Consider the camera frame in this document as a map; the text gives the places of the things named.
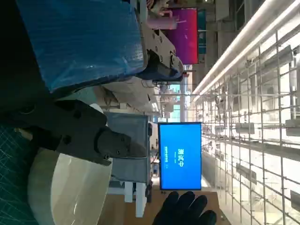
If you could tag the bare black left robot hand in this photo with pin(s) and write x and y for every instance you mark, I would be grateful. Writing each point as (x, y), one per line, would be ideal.
(82, 39)

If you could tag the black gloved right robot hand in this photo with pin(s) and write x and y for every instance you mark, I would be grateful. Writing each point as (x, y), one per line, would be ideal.
(180, 208)

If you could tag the monitor with blue screen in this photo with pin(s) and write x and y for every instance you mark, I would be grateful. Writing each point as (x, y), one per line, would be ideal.
(180, 157)

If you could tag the white glass-front cabinet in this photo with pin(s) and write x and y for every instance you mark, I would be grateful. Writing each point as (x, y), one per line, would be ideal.
(131, 126)

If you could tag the long ceiling light strip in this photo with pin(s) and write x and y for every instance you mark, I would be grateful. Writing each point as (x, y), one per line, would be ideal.
(246, 37)

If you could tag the large purple display screen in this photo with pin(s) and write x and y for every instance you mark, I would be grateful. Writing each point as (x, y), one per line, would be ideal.
(186, 35)

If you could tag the green cutting mat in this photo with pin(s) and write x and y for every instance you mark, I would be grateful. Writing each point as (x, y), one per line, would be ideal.
(11, 178)

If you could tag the white square plate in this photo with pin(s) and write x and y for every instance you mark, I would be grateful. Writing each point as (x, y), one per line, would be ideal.
(77, 187)

